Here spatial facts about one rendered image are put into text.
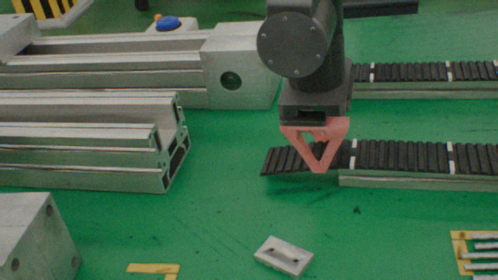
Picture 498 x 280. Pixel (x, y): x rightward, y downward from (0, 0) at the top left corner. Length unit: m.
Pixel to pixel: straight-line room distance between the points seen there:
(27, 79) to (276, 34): 0.54
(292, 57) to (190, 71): 0.35
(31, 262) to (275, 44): 0.28
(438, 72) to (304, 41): 0.36
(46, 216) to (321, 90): 0.28
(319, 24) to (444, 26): 0.58
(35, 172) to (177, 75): 0.23
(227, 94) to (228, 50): 0.07
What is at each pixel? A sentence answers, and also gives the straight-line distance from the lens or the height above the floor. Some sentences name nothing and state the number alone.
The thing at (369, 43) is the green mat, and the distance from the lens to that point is 0.90.
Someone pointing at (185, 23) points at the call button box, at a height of 0.84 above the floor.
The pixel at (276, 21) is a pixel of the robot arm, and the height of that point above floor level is 1.01.
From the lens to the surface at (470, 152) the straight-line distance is 0.58.
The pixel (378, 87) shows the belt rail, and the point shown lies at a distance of 0.72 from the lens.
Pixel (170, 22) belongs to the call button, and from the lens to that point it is 0.89.
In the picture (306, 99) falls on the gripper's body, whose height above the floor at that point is 0.91.
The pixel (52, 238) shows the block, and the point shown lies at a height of 0.84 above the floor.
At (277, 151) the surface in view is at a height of 0.80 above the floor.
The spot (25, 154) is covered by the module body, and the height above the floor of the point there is 0.83.
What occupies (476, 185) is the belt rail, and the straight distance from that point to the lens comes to 0.58.
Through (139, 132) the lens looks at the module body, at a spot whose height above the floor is 0.86.
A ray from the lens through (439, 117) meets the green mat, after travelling 0.69.
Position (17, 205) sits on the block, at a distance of 0.51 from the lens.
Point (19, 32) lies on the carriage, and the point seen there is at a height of 0.89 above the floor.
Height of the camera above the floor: 1.15
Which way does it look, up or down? 34 degrees down
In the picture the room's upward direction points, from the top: 9 degrees counter-clockwise
